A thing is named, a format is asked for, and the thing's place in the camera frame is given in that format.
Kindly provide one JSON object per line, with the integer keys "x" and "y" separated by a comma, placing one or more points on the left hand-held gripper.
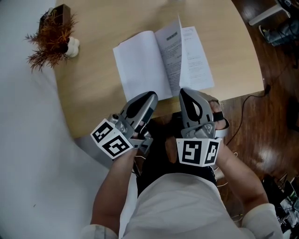
{"x": 112, "y": 142}

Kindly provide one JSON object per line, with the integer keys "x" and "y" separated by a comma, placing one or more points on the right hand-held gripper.
{"x": 196, "y": 149}

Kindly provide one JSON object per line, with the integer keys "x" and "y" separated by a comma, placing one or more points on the white printed booklet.
{"x": 140, "y": 58}

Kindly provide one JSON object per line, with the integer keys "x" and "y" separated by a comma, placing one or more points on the person's right forearm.
{"x": 238, "y": 172}

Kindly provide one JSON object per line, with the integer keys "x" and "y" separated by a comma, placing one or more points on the person's left forearm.
{"x": 109, "y": 184}

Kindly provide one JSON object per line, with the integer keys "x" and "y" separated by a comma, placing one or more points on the person's left hand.
{"x": 141, "y": 124}

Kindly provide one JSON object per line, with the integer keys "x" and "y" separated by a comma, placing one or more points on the person's right hand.
{"x": 216, "y": 107}

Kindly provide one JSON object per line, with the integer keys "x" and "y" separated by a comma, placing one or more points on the person's black trousers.
{"x": 158, "y": 163}

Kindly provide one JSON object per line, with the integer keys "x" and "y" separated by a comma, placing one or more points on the person's white shirt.
{"x": 177, "y": 205}

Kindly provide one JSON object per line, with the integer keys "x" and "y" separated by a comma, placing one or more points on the dried brown plant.
{"x": 51, "y": 44}

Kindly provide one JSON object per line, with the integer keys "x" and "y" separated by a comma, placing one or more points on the white-framed table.
{"x": 268, "y": 14}

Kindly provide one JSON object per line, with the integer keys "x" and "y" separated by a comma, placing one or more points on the dark brown wooden box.
{"x": 61, "y": 12}

